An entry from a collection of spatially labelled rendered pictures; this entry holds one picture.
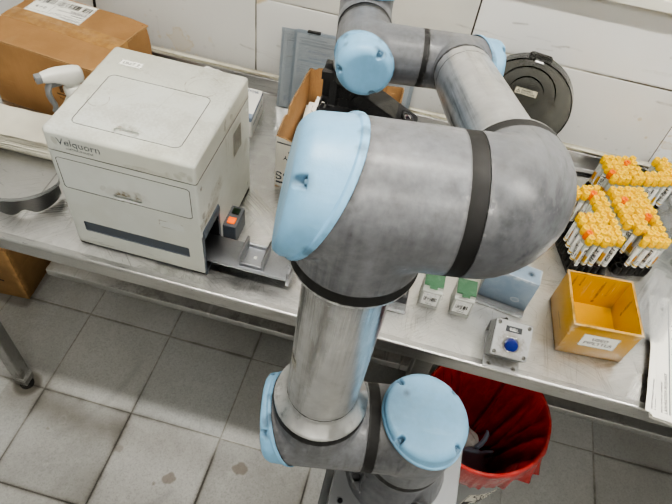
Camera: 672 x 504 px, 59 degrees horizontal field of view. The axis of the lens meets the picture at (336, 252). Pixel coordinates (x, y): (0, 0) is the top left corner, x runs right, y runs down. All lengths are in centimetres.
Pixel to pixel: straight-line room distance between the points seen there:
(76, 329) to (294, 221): 191
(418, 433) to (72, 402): 155
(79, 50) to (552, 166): 124
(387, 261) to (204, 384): 169
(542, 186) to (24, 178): 124
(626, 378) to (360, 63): 84
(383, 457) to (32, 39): 122
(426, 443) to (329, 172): 44
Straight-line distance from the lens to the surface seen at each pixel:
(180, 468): 199
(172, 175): 106
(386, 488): 90
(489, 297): 128
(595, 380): 128
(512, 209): 43
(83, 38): 158
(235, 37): 164
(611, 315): 138
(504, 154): 44
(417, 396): 78
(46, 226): 139
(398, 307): 121
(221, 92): 117
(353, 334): 55
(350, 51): 77
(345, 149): 42
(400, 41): 80
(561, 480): 218
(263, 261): 117
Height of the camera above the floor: 187
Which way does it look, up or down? 50 degrees down
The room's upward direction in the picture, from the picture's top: 9 degrees clockwise
